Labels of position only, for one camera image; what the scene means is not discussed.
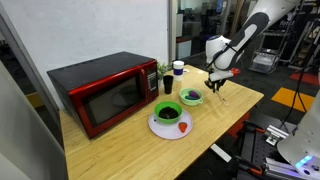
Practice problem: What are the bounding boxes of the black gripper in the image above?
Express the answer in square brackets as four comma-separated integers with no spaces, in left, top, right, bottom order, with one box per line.
[204,78,225,94]

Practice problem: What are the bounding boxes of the mint green colander bowl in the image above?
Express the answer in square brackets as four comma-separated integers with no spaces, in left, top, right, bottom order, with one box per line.
[178,87,204,107]

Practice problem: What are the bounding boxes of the red floor mat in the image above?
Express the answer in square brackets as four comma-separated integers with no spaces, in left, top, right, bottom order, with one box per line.
[226,111,252,139]
[289,71,320,86]

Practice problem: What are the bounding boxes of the white paper cup blue band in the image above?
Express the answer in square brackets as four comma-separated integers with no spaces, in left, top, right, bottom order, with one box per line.
[172,60,185,82]

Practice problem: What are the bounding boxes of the black cup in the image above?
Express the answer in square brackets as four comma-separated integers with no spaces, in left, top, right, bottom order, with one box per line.
[162,74,174,95]

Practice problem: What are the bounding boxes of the white background cabinet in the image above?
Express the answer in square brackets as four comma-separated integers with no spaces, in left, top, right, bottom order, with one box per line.
[175,36,193,60]

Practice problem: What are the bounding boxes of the red toy strawberry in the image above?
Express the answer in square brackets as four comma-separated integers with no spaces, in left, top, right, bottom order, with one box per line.
[178,121,188,134]

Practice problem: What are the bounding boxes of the black beans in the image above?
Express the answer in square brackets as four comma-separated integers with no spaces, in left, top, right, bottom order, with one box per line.
[158,106,179,120]

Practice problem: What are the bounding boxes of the small potted green plant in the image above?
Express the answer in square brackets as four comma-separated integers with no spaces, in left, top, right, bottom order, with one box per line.
[156,62,173,89]

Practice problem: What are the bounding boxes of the white power strip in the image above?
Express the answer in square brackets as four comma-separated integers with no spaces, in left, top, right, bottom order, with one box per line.
[210,143,233,164]

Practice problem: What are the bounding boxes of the lilac round plate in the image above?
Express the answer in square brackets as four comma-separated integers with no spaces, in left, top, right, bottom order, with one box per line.
[147,109,194,141]

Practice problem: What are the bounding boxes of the black optical breadboard table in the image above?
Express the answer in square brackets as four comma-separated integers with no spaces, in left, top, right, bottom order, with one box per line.
[233,114,301,180]

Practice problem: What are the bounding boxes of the orange floor mat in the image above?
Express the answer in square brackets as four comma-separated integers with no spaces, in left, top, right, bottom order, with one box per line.
[270,86,318,114]

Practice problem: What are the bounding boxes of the red and black microwave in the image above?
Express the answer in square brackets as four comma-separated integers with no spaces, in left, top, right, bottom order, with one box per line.
[46,50,160,140]

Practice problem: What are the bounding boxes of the white wrist camera red clip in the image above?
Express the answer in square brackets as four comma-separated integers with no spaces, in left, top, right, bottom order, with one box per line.
[208,67,241,83]

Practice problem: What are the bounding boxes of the orange handled clamp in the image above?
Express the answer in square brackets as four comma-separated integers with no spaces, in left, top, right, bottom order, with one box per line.
[235,155,265,177]
[243,119,268,135]

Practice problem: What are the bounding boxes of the silver wire cart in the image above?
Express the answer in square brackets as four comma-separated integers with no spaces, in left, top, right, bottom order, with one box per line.
[249,29,282,75]

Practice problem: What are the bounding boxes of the silver aluminium bracket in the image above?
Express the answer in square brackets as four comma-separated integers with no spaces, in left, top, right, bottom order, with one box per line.
[265,124,291,147]

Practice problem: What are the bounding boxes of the grey metal frame post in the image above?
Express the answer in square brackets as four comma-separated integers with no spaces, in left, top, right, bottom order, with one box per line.
[0,4,63,129]

